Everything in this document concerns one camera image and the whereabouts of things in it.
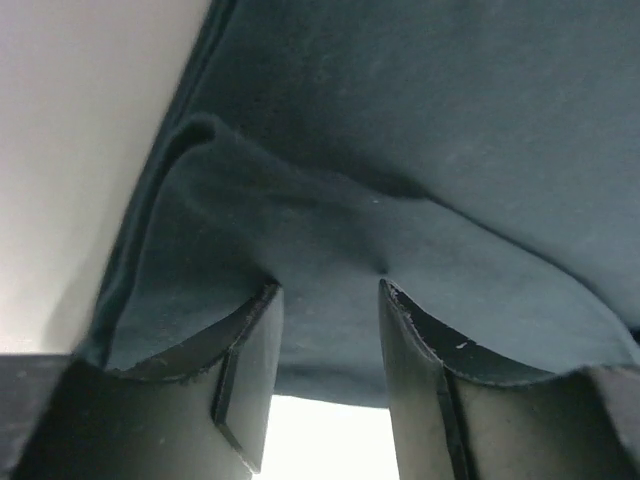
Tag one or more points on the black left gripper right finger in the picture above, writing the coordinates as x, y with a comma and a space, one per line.
462, 411

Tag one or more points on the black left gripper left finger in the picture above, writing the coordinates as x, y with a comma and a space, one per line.
198, 410

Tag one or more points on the black t shirt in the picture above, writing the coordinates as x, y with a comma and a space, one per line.
481, 155

